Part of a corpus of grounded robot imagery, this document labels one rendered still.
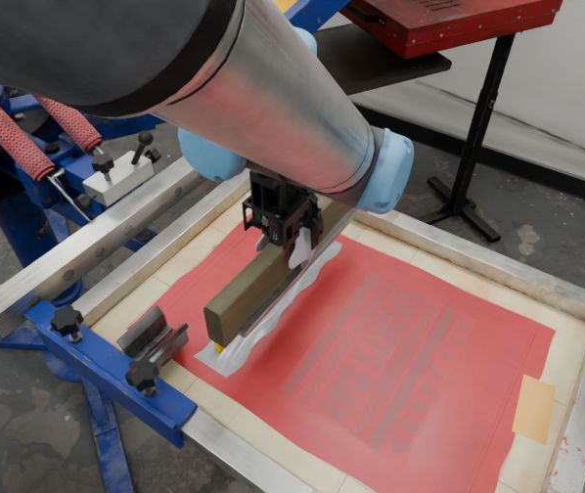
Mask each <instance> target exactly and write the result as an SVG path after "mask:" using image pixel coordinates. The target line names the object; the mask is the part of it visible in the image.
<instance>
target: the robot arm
mask: <svg viewBox="0 0 585 493"><path fill-rule="evenodd" d="M0 85H4V86H8V87H12V88H16V89H20V90H23V91H25V92H28V93H32V94H35V95H38V96H41V97H44V98H47V99H50V100H53V101H55V102H58V103H60V104H63V105H65V106H68V107H71V108H73V109H76V110H78V111H81V112H85V113H88V114H91V115H94V116H98V117H103V118H129V117H134V116H140V115H143V114H146V113H149V114H151V115H154V116H156V117H158V118H160V119H162V120H164V121H167V122H169V123H171V124H173V125H175V126H177V127H179V129H178V142H179V143H180V148H181V151H182V153H183V155H184V157H185V159H186V160H187V162H189V163H190V165H191V166H192V167H193V168H194V169H195V170H196V171H197V172H198V173H199V174H200V175H202V176H203V177H205V178H207V179H210V180H212V181H217V182H220V181H226V180H230V179H232V178H233V177H235V176H236V175H239V174H241V173H242V172H243V171H244V170H245V168H247V169H250V172H249V180H250V193H251V195H250V196H249V197H248V198H246V199H245V200H244V201H243V202H242V207H243V218H244V228H245V231H246V230H247V229H248V228H250V227H251V226H254V227H256V228H258V229H259V230H260V229H261V231H262V234H263V235H262V237H261V238H260V239H259V241H258V242H257V244H256V247H255V249H256V251H261V250H263V249H264V248H265V247H266V246H267V245H268V244H269V243H272V244H274V245H276V246H278V247H280V246H281V245H283V250H286V249H287V248H288V247H289V246H290V245H291V244H292V243H293V242H295V247H294V250H293V252H292V256H291V258H290V260H289V267H290V268H291V269H293V268H294V267H295V266H297V265H298V264H299V267H300V268H301V269H302V268H303V267H304V266H306V264H307V263H308V262H309V261H310V259H311V258H312V256H313V254H314V252H315V250H316V247H317V245H318V244H319V242H320V239H321V237H322V234H323V231H324V222H323V218H322V214H321V210H322V209H321V208H319V207H318V203H317V200H318V198H317V197H316V196H315V194H314V193H316V194H319V195H322V196H324V197H327V198H330V199H333V200H335V201H338V202H342V203H345V204H348V205H350V206H352V207H353V208H354V209H356V210H357V209H363V210H367V211H370V212H373V213H375V214H386V213H389V212H390V211H391V210H392V209H393V208H394V207H395V206H396V204H397V202H398V201H399V199H400V197H401V195H402V193H403V191H404V188H405V186H406V183H407V181H408V178H409V175H410V171H411V168H412V164H413V159H414V146H413V143H412V142H411V140H410V139H408V138H407V137H404V136H401V135H399V134H396V133H393V132H390V130H389V129H388V128H384V129H380V128H378V127H375V126H372V125H370V124H369V123H368V121H367V120H366V119H365V118H364V117H363V115H362V114H361V113H360V112H359V111H358V110H357V109H356V107H355V106H354V105H353V104H352V102H351V101H350V100H349V98H348V97H347V96H346V95H345V93H344V92H343V91H342V89H341V88H340V87H339V86H338V84H337V83H336V81H335V80H334V79H333V78H332V76H331V75H330V74H329V72H328V71H327V70H326V69H325V67H324V66H323V65H322V63H321V62H320V61H319V60H318V58H317V44H316V40H315V39H314V37H313V36H312V35H311V34H310V33H309V32H308V31H306V30H304V29H302V28H299V27H294V26H292V24H291V23H290V22H289V21H288V19H287V18H286V17H285V15H284V14H283V13H282V12H281V10H280V9H279V8H278V6H277V5H276V4H275V3H274V1H273V0H0ZM247 208H250V209H251V211H252V218H251V219H250V220H249V221H248V222H247V213H246V209H247Z"/></svg>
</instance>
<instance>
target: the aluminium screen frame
mask: <svg viewBox="0 0 585 493"><path fill-rule="evenodd" d="M249 172H250V169H247V168H245V170H244V171H243V172H242V173H241V174H239V175H236V176H235V177H233V178H232V179H230V180H226V181H224V182H223V183H221V184H220V185H219V186H218V187H216V188H215V189H214V190H213V191H211V192H210V193H209V194H208V195H206V196H205V197H204V198H203V199H202V200H200V201H199V202H198V203H196V204H195V205H194V206H193V207H191V208H190V209H189V210H188V211H186V212H185V213H184V214H183V215H181V216H180V217H179V218H178V219H177V220H175V221H174V222H173V223H172V224H170V225H169V226H168V227H167V228H165V229H164V230H163V231H162V232H160V233H159V234H158V235H157V236H155V237H154V238H153V239H152V240H151V241H149V242H148V243H147V244H146V245H144V246H143V247H142V248H140V249H139V250H138V251H137V252H135V253H134V254H133V255H132V256H130V257H129V258H128V259H127V260H126V261H124V262H123V263H122V264H121V265H119V266H118V267H117V268H116V269H114V270H113V271H112V272H111V273H110V274H109V275H108V276H107V277H105V278H104V279H103V280H102V281H101V282H99V283H98V284H97V285H96V286H94V287H93V288H92V289H91V290H89V291H88V292H87V293H85V294H84V295H83V296H82V297H80V298H79V299H78V300H77V301H75V302H74V303H73V304H72V305H71V306H72V307H73V309H74V310H78V311H80V312H81V314H82V317H83V319H84V321H83V322H82V323H81V324H83V325H84V326H85V327H87V328H88V329H90V328H91V327H93V326H94V325H95V324H96V323H97V322H98V321H99V320H101V319H102V318H103V317H104V316H105V315H106V314H108V313H109V312H110V311H111V310H112V309H113V308H115V307H116V306H117V305H118V304H119V303H120V302H121V301H122V300H123V299H125V298H126V297H127V296H128V295H130V294H131V293H132V292H133V291H134V290H136V289H137V288H138V287H139V286H140V285H141V284H142V283H144V282H145V281H146V280H147V279H148V278H149V277H151V276H152V275H153V274H154V273H155V272H156V271H157V270H158V269H159V268H160V267H161V266H162V265H164V264H165V263H166V262H167V261H168V260H169V259H170V258H172V257H173V256H174V255H175V254H176V253H177V252H179V251H180V250H181V249H182V248H183V247H185V246H186V245H187V244H188V243H189V242H190V241H191V240H193V239H194V238H195V237H196V236H197V235H198V234H200V233H201V232H202V231H203V230H204V229H205V228H207V227H208V226H209V225H210V224H211V223H212V222H213V221H215V220H216V219H217V218H218V217H219V216H220V215H222V214H223V213H224V212H225V211H226V210H227V209H229V208H230V207H231V206H232V205H233V204H234V203H235V202H237V201H238V200H239V199H240V198H241V197H243V196H244V195H245V194H246V193H247V192H248V191H250V180H249ZM353 220H355V221H357V222H359V223H361V224H364V225H366V226H368V227H371V228H373V229H375V230H377V231H380V232H382V233H384V234H387V235H389V236H391V237H393V238H395V239H397V240H399V241H402V242H404V243H406V244H409V245H411V246H413V247H417V248H419V249H421V250H424V251H426V252H428V253H430V254H433V255H435V256H437V257H440V258H442V259H444V260H446V261H449V262H451V263H453V264H456V265H458V266H460V267H463V268H465V269H467V270H469V271H472V272H474V273H475V274H478V275H480V276H482V277H484V278H487V279H489V280H491V281H494V282H496V283H498V284H500V285H503V286H505V287H507V288H510V289H512V290H514V291H518V292H520V293H522V294H525V295H527V296H529V297H532V298H534V299H536V300H538V301H541V302H543V303H545V304H548V305H550V306H552V307H554V308H557V309H559V310H560V311H563V312H565V313H567V314H570V315H572V316H574V317H576V318H579V319H581V320H583V321H585V289H582V288H580V287H578V286H576V285H574V284H571V283H569V282H566V281H564V280H562V279H559V278H557V277H554V276H552V275H549V274H547V273H545V272H542V271H540V270H537V269H535V268H532V267H530V266H528V265H525V264H523V263H520V262H518V261H516V260H513V259H511V258H509V257H507V256H504V255H502V254H500V253H497V252H495V251H492V250H490V249H487V248H485V247H483V246H479V245H476V244H474V243H472V242H469V241H467V240H464V239H462V238H459V237H457V236H455V235H452V234H450V233H447V232H445V231H442V230H440V229H438V228H435V227H433V226H430V225H428V224H427V223H424V222H422V221H419V220H417V219H414V218H412V217H410V216H407V215H405V214H402V213H400V212H397V211H395V210H393V209H392V210H391V211H390V212H389V213H386V214H375V213H373V212H370V211H364V210H362V209H357V215H356V216H355V217H354V219H353ZM179 431H180V434H181V436H182V439H183V440H185V441H186V442H187V443H189V444H190V445H192V446H193V447H194V448H196V449H197V450H198V451H200V452H201V453H202V454H204V455H205V456H206V457H208V458H209V459H210V460H211V461H212V462H213V463H215V464H216V465H217V466H219V467H220V468H222V469H223V470H225V471H226V472H228V473H230V474H231V475H232V476H234V477H235V478H236V479H237V480H238V481H239V482H241V483H242V484H243V485H245V486H246V487H247V488H249V489H250V490H251V491H253V492H254V493H319V492H317V491H316V490H314V489H313V488H311V487H310V486H309V485H307V484H306V483H304V482H303V481H301V480H300V479H299V478H297V477H296V476H294V475H293V474H291V473H290V472H289V471H287V470H285V469H284V468H282V467H281V466H280V465H278V464H277V463H275V462H274V461H272V460H271V459H270V458H268V457H267V456H265V455H264V454H262V453H261V452H260V451H258V450H257V449H255V448H254V447H252V446H251V445H250V444H248V443H247V442H245V441H244V440H242V439H241V438H240V437H239V436H238V435H236V434H235V433H233V432H232V431H231V430H229V429H228V428H226V427H225V426H223V425H222V424H220V423H219V422H217V421H216V420H214V419H213V418H212V417H210V416H209V415H207V414H206V413H204V412H203V411H202V410H200V409H199V408H197V409H196V410H195V412H194V413H193V414H192V415H191V416H190V417H189V419H188V420H187V421H186V422H185V423H184V424H183V425H182V426H181V427H180V428H179ZM584 482H585V354H584V357H583V360H582V363H581V366H580V370H579V373H578V376H577V379H576V382H575V385H574V388H573V390H572V393H571V396H570V400H569V403H568V406H567V409H566V412H565V415H564V418H563V421H562V426H561V430H560V433H559V436H558V439H557V442H556V445H555V448H554V451H553V454H552V458H551V461H550V464H549V466H548V469H547V472H546V475H545V478H544V481H543V484H542V488H541V491H540V493H582V490H583V486H584Z"/></svg>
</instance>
